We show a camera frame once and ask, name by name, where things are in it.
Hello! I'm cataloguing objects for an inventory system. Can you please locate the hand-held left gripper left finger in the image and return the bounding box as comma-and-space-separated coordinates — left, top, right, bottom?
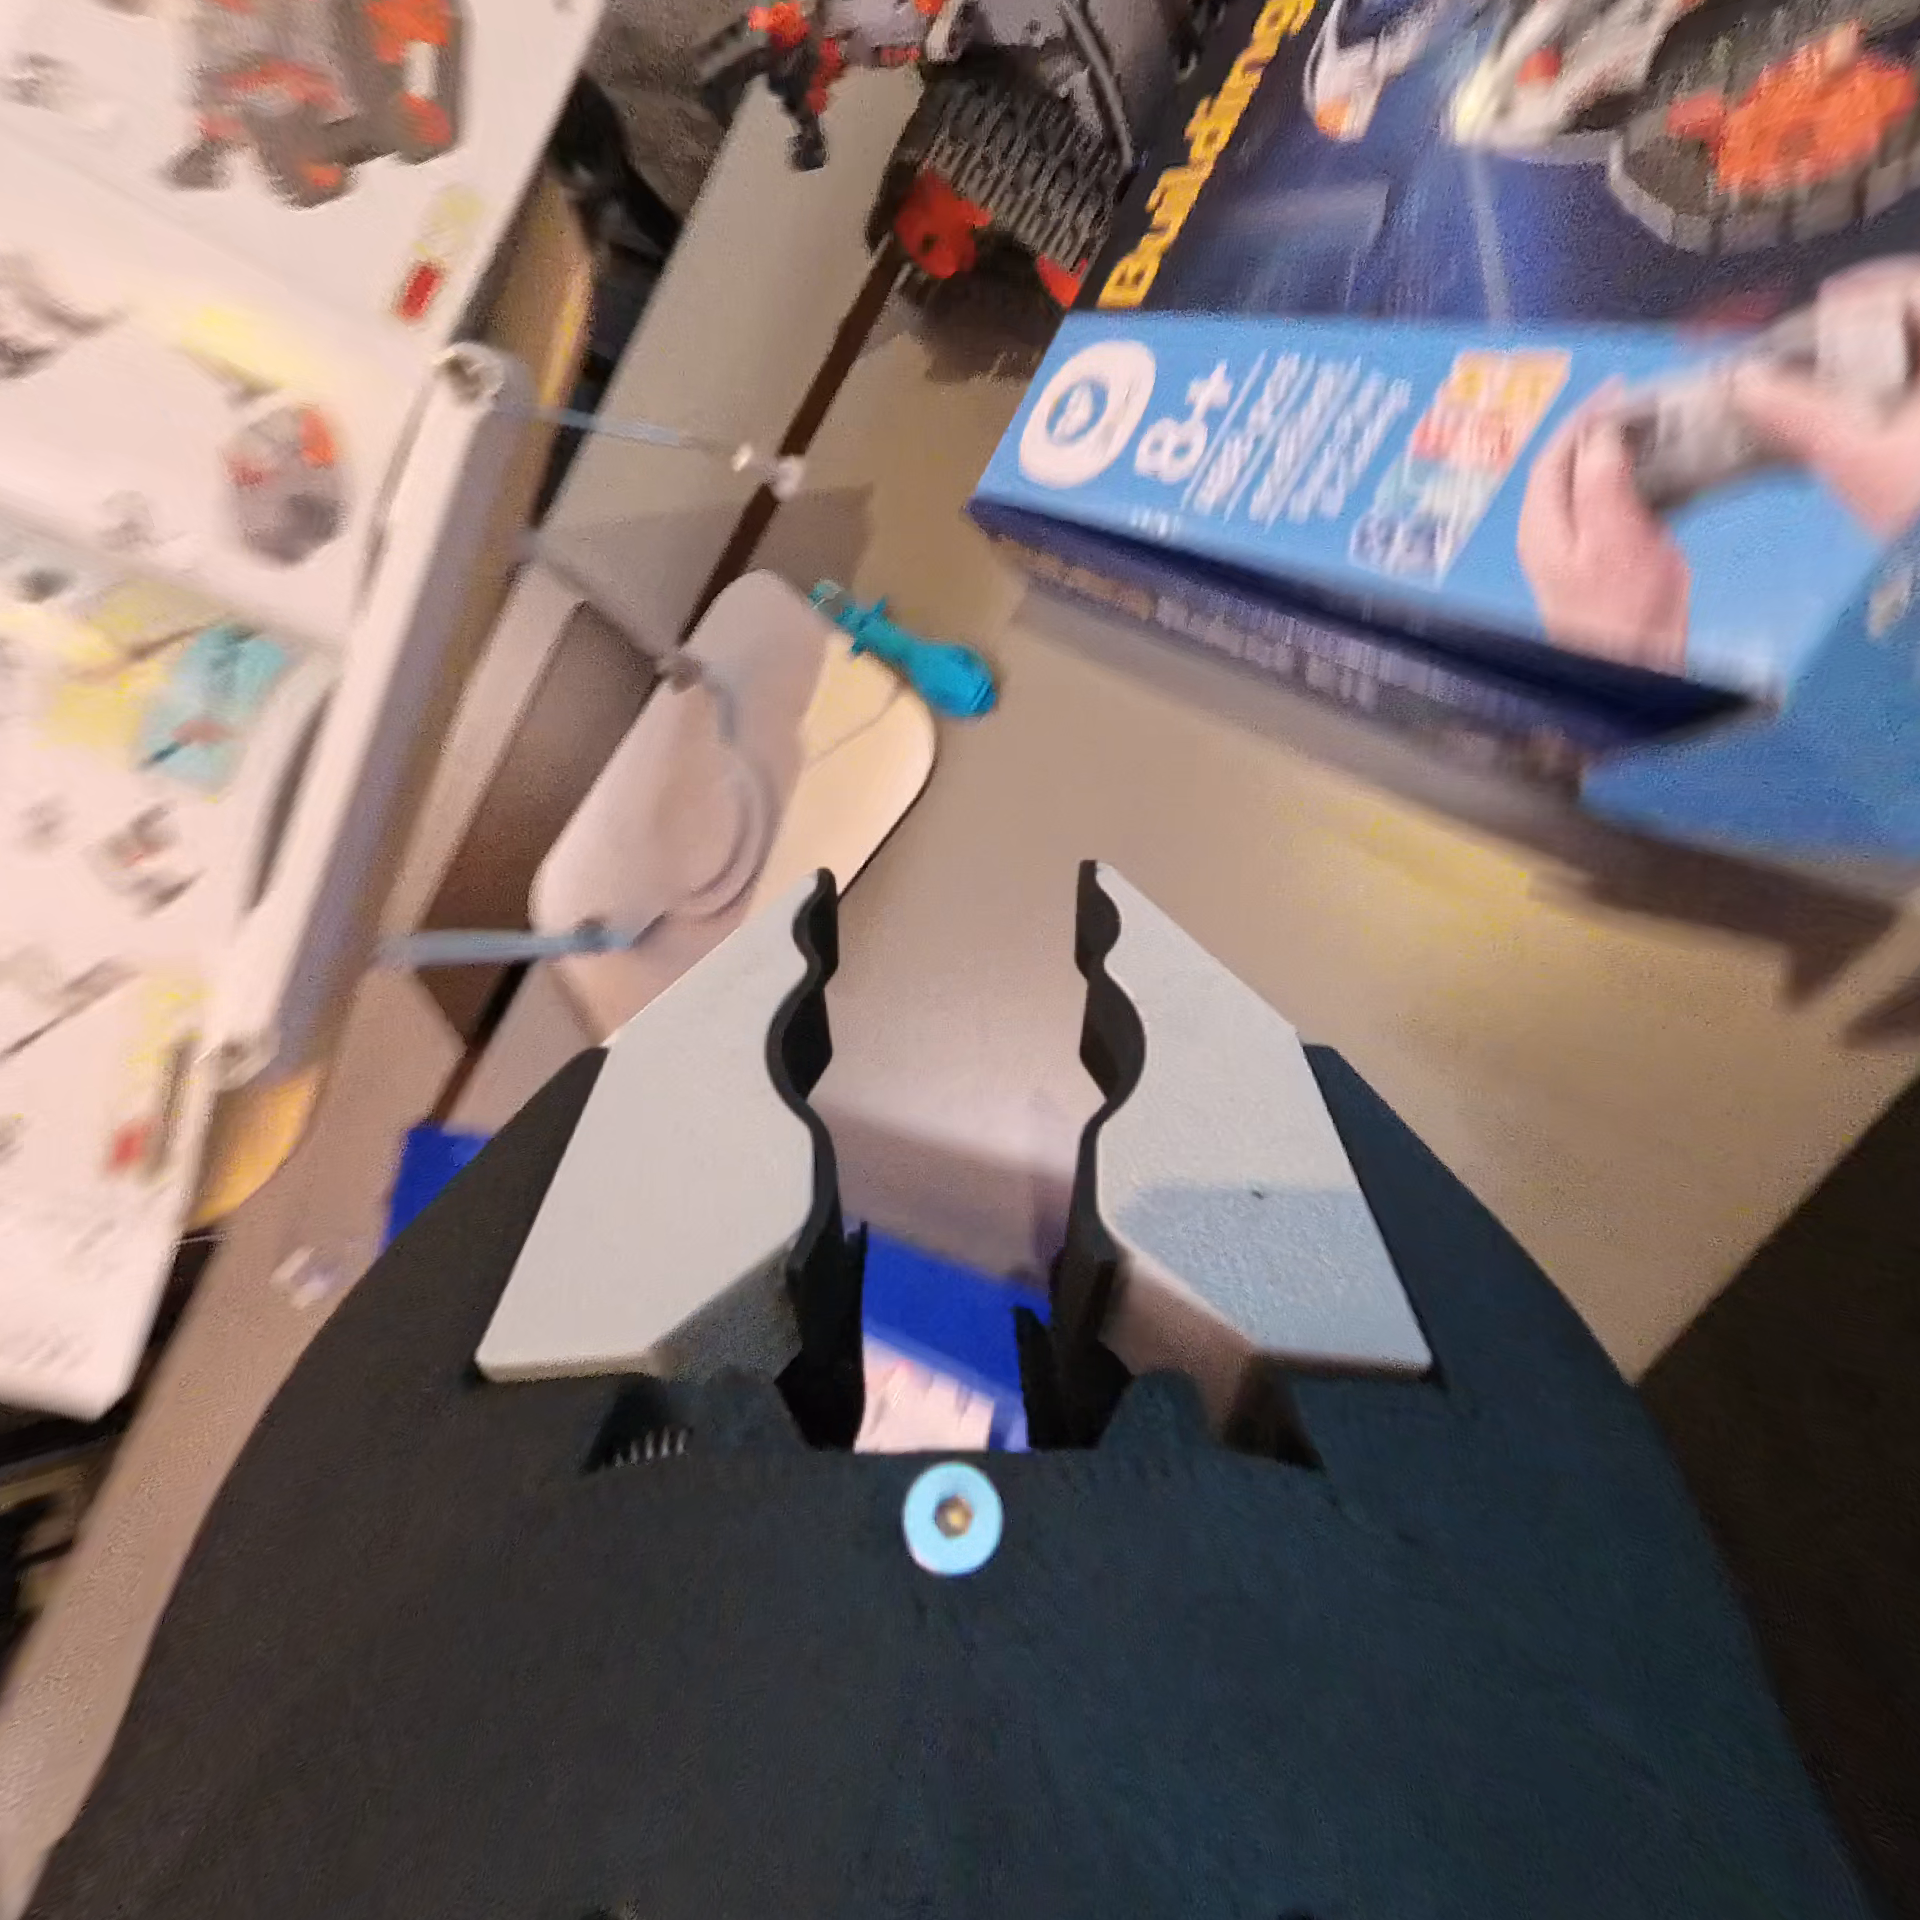
473, 868, 871, 1454

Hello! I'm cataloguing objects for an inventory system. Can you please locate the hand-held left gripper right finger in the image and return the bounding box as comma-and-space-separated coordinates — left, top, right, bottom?
1016, 859, 1436, 1454

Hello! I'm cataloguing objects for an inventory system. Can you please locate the blue plastic bin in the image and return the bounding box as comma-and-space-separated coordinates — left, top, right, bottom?
388, 1122, 1051, 1459

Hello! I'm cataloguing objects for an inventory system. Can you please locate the blue toy set box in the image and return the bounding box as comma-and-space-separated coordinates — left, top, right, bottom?
963, 0, 1920, 917

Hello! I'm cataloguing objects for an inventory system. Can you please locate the white plastic parts bag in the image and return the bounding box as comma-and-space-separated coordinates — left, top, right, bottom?
860, 1341, 1028, 1454

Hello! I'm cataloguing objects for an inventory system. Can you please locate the white book stand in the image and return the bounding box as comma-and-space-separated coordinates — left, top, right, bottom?
209, 341, 943, 1089

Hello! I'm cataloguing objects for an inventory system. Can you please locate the teal plastic tool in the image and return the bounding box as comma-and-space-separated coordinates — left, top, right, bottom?
808, 579, 999, 720

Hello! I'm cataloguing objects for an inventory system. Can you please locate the toy instruction booklet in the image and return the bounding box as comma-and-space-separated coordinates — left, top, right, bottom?
0, 0, 608, 1052

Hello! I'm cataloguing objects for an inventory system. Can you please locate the tracked toy robot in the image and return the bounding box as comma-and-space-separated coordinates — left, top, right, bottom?
694, 0, 1187, 310

